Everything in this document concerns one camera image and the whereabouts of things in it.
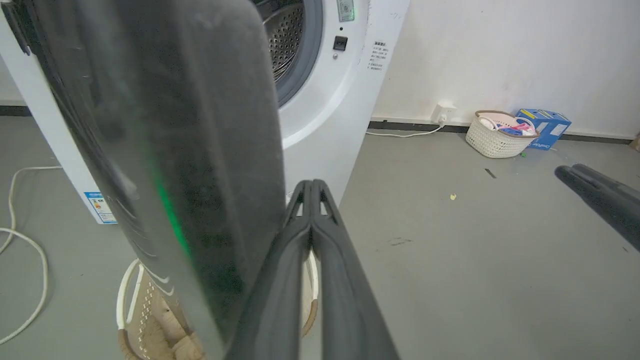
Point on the blue cardboard box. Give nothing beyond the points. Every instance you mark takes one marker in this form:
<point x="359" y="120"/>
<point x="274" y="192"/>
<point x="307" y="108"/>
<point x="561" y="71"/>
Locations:
<point x="547" y="127"/>

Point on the small white woven basket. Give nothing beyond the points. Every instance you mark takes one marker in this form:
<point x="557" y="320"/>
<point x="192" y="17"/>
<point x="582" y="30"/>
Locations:
<point x="495" y="137"/>

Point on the pink and blue clothes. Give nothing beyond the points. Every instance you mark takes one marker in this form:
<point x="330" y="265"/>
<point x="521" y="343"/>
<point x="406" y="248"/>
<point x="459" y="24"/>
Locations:
<point x="507" y="125"/>

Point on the dark grey pointed left gripper right finger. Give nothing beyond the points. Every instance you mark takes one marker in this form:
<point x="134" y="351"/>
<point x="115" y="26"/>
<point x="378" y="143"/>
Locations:
<point x="605" y="197"/>

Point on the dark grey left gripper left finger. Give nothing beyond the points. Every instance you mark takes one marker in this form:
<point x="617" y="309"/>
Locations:
<point x="280" y="290"/>

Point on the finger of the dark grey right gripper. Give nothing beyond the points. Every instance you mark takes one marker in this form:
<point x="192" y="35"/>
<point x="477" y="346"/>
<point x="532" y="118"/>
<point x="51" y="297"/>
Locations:
<point x="345" y="295"/>

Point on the dark glass washing machine door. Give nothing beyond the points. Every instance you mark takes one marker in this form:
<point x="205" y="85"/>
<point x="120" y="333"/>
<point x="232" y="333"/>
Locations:
<point x="160" y="150"/>

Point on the white front-load washing machine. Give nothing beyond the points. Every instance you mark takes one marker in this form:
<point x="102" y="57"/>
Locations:
<point x="325" y="90"/>

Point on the white wall socket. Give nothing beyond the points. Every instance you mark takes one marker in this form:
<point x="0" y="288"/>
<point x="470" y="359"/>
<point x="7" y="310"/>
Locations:
<point x="443" y="113"/>

